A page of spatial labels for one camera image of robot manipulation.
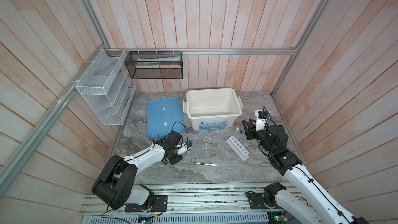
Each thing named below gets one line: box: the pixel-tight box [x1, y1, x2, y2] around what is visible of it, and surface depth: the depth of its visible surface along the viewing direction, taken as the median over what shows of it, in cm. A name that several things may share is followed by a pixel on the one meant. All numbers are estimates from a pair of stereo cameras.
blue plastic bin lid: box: [146, 96, 185, 139], surface depth 110 cm
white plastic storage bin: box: [182, 88, 244, 131], surface depth 101 cm
